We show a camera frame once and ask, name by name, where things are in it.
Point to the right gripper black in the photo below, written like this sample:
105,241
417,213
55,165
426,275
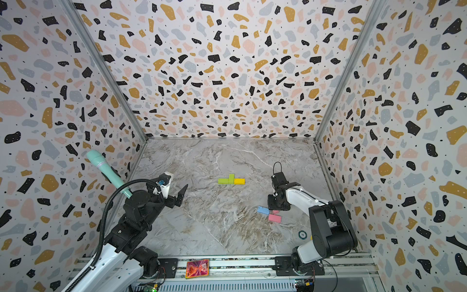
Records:
272,205

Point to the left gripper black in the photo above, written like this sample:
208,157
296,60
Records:
174,201

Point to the blue block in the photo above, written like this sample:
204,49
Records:
263,210

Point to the yellow block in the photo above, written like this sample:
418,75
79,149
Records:
239,181

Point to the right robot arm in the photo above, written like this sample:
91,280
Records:
331,230

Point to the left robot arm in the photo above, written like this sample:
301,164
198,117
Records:
120,258

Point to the mint green toy microphone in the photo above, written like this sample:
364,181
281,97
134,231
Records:
99,161

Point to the colourful card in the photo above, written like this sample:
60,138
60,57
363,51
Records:
197,268

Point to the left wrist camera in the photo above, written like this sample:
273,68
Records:
165,179

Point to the aluminium front rail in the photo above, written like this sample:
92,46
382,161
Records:
355,272

